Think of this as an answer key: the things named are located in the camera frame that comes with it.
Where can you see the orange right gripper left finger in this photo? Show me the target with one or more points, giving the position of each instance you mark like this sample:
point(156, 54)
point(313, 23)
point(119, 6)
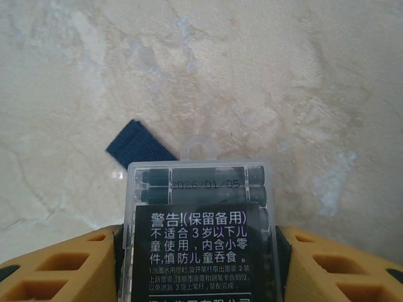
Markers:
point(63, 270)

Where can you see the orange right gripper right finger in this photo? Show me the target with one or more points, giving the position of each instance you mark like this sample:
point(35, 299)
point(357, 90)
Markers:
point(340, 270)

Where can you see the clear ink cartridge box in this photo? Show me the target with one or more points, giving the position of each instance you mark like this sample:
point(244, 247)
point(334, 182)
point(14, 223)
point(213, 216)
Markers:
point(198, 239)

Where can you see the navy blue backpack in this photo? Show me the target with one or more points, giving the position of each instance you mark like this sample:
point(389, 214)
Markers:
point(138, 144)

